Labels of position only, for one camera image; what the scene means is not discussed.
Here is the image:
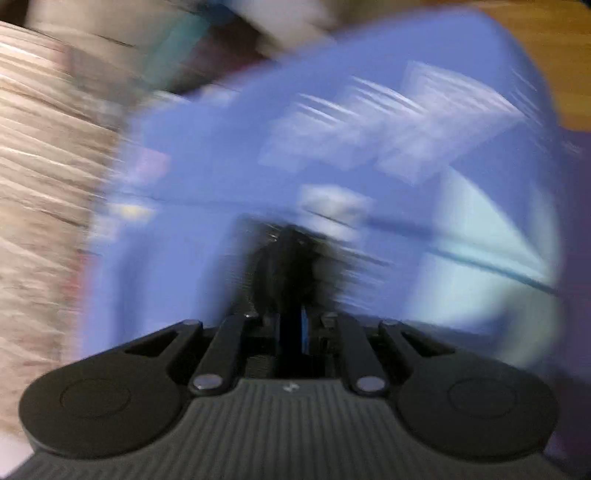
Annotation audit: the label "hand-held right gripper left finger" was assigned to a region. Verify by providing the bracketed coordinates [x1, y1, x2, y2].
[124, 313, 302, 398]

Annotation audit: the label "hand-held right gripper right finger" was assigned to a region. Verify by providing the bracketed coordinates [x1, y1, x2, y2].
[301, 306, 444, 397]

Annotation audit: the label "black pants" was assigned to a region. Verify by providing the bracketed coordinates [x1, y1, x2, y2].
[244, 222, 354, 320]

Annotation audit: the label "blue printed bedsheet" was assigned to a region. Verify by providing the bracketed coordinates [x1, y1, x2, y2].
[78, 9, 570, 370]

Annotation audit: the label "purple cloth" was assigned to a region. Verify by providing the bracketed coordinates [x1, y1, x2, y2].
[551, 131, 591, 462]

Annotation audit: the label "beige patterned blanket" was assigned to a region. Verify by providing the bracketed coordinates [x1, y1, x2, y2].
[0, 21, 136, 439]

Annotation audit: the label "teal patterned cloth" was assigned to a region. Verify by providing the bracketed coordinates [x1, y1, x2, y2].
[150, 9, 215, 90]

